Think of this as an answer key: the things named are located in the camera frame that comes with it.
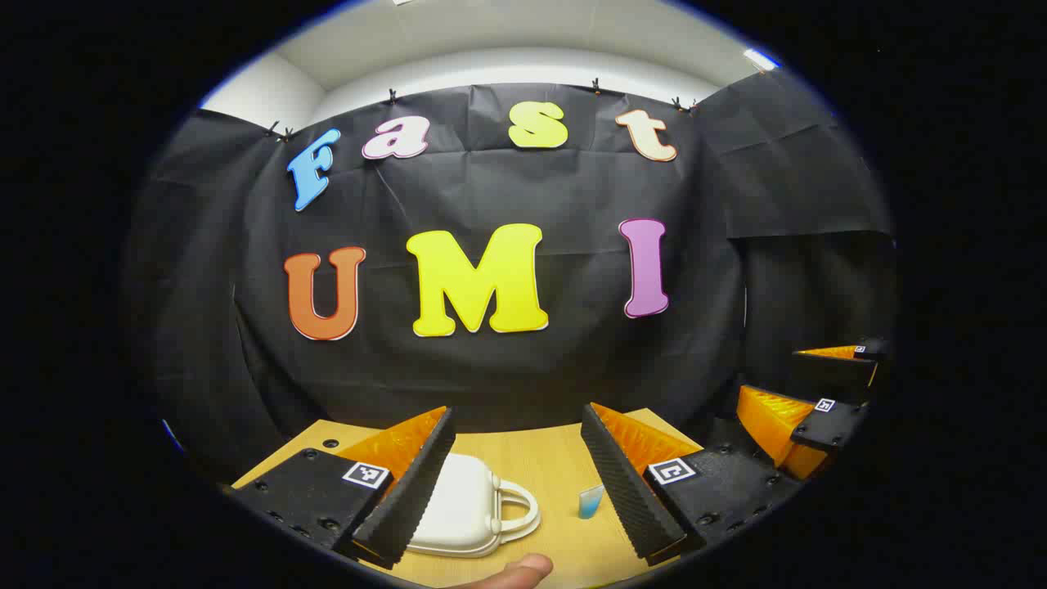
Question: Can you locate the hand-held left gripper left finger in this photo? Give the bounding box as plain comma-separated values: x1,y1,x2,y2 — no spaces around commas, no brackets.
229,405,457,571

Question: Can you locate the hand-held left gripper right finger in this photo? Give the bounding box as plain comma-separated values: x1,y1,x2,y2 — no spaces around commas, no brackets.
579,401,804,567

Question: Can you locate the white suitcase with handle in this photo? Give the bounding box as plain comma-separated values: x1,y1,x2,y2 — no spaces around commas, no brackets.
405,452,541,560

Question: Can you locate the black backdrop cloth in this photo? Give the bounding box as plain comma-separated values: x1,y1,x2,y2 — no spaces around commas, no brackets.
123,82,901,492

